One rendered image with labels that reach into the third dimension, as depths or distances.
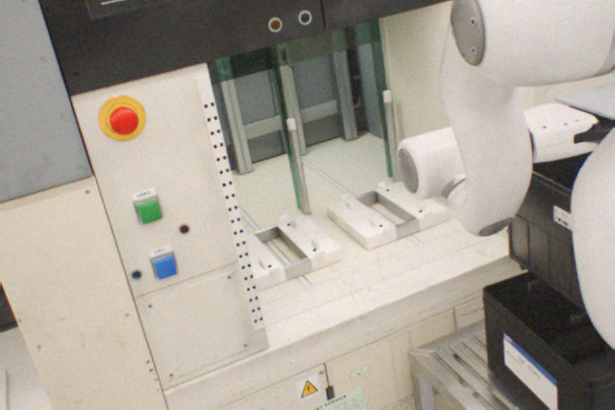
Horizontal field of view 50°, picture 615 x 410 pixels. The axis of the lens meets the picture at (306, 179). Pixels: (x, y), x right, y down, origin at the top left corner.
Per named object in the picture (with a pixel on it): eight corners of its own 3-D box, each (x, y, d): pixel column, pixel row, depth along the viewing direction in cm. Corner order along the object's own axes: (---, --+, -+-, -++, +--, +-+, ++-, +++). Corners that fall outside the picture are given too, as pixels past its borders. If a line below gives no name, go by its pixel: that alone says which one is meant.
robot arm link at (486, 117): (602, 82, 61) (522, 230, 87) (514, -30, 69) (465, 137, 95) (514, 111, 60) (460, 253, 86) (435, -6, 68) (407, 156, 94)
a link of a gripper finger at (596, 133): (546, 140, 90) (560, 127, 94) (605, 146, 86) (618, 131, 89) (545, 132, 90) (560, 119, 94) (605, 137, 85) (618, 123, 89)
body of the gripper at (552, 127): (488, 156, 97) (553, 137, 99) (531, 179, 88) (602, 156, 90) (485, 108, 94) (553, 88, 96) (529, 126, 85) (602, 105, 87)
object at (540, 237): (503, 273, 114) (495, 96, 102) (602, 239, 119) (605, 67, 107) (604, 350, 92) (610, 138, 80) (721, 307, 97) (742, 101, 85)
